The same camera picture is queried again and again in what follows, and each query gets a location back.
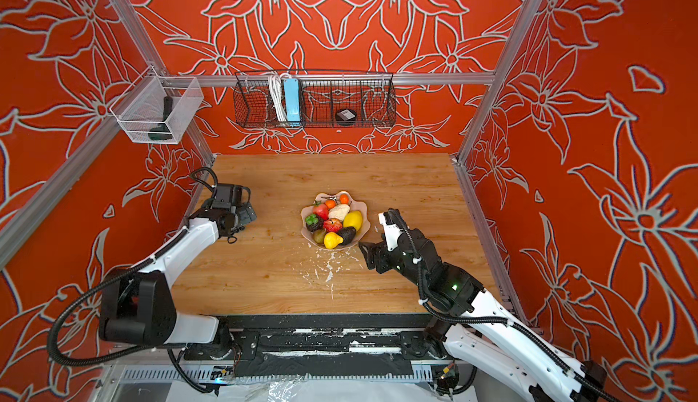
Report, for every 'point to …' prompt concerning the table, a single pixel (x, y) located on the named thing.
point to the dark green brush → (162, 127)
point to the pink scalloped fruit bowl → (357, 206)
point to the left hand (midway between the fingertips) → (235, 214)
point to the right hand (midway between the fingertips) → (366, 240)
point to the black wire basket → (370, 95)
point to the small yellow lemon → (331, 240)
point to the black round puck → (346, 117)
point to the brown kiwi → (319, 236)
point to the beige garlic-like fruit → (339, 211)
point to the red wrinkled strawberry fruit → (333, 225)
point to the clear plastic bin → (158, 109)
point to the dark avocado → (348, 234)
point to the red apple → (321, 210)
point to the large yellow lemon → (353, 219)
